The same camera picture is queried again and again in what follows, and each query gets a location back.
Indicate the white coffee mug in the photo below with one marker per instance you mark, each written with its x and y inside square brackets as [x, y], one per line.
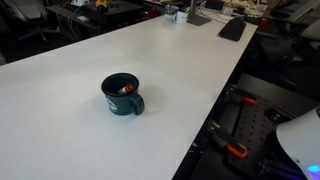
[180, 17]

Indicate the grey monitor stand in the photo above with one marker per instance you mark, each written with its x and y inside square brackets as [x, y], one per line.
[193, 17]

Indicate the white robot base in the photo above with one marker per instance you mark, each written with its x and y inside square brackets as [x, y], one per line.
[300, 139]

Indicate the orange capped white marker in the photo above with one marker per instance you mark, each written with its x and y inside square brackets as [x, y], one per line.
[126, 89]

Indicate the dark green ceramic mug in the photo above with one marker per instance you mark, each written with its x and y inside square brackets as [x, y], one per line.
[123, 104]

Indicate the black keyboard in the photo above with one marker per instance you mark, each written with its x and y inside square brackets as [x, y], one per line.
[233, 30]

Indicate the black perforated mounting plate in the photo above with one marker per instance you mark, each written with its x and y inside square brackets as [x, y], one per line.
[255, 129]

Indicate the orange handled clamp near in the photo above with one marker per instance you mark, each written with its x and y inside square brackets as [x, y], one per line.
[233, 146]

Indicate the orange handled clamp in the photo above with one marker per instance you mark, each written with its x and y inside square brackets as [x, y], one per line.
[233, 146]
[245, 95]

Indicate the black office chair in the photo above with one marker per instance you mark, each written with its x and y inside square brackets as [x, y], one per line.
[31, 13]

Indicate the orange handled clamp far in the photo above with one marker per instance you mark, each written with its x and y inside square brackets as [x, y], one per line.
[245, 95]

